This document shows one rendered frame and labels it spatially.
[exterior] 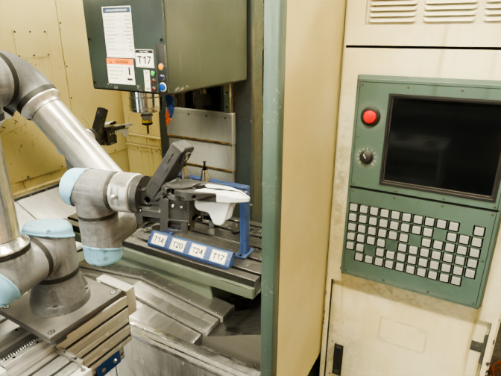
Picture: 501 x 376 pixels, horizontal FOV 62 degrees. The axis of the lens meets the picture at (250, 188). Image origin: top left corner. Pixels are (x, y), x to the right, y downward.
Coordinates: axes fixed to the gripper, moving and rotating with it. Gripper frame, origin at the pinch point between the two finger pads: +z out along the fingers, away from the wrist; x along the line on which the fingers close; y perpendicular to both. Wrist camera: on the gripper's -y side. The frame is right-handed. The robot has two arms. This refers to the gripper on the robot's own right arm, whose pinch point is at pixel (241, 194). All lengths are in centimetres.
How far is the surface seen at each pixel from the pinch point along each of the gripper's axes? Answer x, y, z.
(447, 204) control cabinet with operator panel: -67, 13, 44
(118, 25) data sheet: -93, -42, -86
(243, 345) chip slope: -70, 78, -19
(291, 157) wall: -40.9, -0.8, 0.4
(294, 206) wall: -46.2, 13.6, 1.2
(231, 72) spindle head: -138, -26, -51
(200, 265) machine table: -90, 57, -46
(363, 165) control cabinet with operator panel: -71, 4, 18
